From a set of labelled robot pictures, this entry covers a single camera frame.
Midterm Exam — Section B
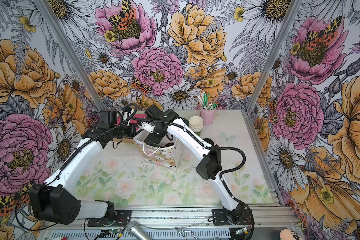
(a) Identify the cartoon animal gift bag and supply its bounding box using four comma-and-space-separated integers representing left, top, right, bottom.
133, 131, 183, 170

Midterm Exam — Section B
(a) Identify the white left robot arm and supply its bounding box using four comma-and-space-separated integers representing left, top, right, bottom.
28, 103, 138, 225

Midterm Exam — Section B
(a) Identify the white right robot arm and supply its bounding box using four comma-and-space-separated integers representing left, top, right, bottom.
133, 105, 255, 226

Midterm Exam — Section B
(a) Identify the stack of green paper cups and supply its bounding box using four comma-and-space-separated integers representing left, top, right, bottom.
189, 116, 204, 136

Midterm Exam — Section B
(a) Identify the stack of black lids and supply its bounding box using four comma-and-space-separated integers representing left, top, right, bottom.
203, 138, 215, 147

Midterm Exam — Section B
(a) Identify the pink straw holder cup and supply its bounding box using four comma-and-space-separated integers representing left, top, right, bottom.
200, 108, 216, 126

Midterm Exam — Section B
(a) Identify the wrapped straws bundle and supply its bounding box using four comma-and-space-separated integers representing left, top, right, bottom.
197, 93, 218, 111

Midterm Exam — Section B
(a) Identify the silver microphone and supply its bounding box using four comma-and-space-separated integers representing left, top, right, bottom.
125, 221, 153, 240

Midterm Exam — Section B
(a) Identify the pink plush toy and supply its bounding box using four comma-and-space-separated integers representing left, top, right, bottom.
280, 229, 303, 240

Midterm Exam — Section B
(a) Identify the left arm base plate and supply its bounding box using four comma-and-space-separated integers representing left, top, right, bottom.
87, 210, 132, 227

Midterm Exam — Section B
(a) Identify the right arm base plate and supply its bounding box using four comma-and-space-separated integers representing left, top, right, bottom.
208, 209, 253, 226

